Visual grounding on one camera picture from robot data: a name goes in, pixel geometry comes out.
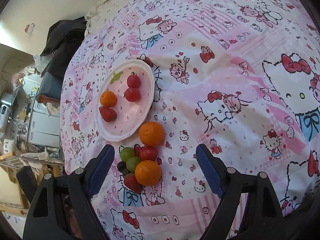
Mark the large orange mandarin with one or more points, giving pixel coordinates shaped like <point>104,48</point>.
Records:
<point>148,173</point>

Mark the dark purple grape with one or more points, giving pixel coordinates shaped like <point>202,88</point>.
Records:
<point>121,166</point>

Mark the grey orange cushion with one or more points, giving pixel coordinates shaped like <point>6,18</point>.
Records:
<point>50,89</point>

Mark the black jacket pile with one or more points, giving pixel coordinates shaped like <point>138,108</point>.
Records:
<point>63,39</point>

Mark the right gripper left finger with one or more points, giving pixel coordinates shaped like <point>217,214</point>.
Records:
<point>48,218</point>

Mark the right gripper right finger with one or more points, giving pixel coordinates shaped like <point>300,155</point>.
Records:
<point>262,218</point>

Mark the small orange mandarin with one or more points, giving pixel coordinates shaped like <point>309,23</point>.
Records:
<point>108,99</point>

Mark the pink Hello Kitty blanket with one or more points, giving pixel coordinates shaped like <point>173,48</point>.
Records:
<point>240,76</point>

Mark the cream bed sheet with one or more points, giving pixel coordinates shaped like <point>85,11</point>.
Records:
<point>101,14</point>

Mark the green grape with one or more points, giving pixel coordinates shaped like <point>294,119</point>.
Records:
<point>127,153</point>
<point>132,163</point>

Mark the red strawberry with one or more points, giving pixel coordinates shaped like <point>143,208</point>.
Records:
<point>131,183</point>
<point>107,114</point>

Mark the pink strawberry plate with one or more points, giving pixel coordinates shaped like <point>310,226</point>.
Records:
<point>130,115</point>

